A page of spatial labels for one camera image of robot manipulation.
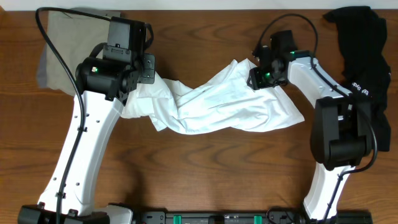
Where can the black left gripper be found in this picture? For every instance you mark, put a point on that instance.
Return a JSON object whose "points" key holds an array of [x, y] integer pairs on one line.
{"points": [[147, 74]]}

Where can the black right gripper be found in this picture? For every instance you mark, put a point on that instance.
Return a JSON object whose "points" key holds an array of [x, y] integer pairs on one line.
{"points": [[255, 80]]}

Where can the white printed t-shirt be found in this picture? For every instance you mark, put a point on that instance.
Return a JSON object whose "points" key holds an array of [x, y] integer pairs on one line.
{"points": [[225, 101]]}

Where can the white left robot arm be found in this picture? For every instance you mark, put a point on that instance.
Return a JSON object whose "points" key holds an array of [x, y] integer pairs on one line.
{"points": [[69, 197]]}

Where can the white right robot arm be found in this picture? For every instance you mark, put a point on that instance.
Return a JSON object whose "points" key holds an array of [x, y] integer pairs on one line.
{"points": [[341, 132]]}

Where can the grey folded garment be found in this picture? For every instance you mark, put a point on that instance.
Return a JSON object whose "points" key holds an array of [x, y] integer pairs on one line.
{"points": [[42, 71]]}

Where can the black logo t-shirt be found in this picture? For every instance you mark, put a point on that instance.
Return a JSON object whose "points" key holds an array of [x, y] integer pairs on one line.
{"points": [[362, 35]]}

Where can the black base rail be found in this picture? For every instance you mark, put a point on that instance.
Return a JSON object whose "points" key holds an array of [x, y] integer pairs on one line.
{"points": [[248, 217]]}

